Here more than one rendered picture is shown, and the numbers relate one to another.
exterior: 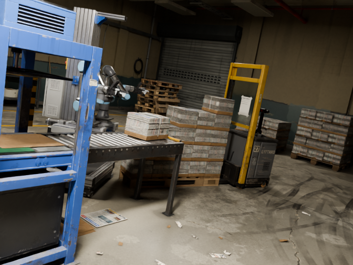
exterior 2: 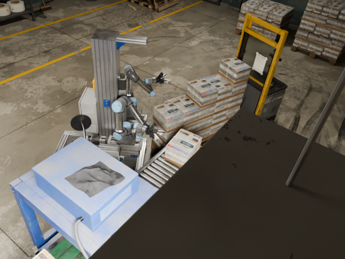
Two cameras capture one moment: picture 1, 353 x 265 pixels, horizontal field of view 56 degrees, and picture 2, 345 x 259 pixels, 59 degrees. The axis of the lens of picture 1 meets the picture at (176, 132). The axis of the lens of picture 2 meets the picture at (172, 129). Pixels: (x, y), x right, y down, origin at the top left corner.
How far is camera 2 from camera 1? 2.27 m
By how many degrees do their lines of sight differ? 32
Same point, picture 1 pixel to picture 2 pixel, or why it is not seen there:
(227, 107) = (244, 75)
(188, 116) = (209, 97)
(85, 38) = (109, 67)
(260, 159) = (270, 106)
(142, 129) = (180, 160)
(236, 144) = (248, 91)
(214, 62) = not seen: outside the picture
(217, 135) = (233, 100)
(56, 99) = (93, 120)
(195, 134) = (214, 107)
